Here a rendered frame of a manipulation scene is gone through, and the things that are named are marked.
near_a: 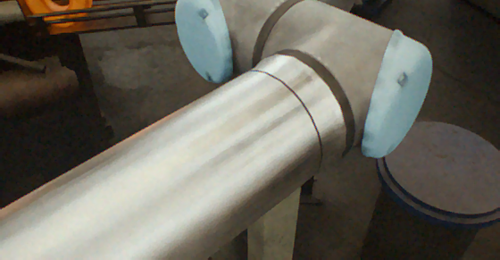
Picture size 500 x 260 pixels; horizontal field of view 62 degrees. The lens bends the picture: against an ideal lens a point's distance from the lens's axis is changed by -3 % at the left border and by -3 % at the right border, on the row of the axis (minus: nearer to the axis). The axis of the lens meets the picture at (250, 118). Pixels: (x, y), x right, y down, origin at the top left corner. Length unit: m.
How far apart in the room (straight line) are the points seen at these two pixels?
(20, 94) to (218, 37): 0.90
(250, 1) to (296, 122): 0.15
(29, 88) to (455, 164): 1.06
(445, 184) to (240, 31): 0.75
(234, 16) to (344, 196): 1.19
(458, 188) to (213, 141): 0.84
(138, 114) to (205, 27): 1.48
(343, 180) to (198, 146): 1.34
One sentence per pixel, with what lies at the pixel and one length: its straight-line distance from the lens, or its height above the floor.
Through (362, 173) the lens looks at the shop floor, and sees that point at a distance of 1.59.
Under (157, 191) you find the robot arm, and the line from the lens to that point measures 0.22.
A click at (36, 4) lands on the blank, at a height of 0.69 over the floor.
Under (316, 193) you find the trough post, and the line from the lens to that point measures 1.49.
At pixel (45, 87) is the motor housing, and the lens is 1.22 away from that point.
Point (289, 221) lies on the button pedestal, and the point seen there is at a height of 0.30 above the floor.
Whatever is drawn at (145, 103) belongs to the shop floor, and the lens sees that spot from 1.89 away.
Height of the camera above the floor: 1.14
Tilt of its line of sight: 41 degrees down
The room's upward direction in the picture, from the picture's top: straight up
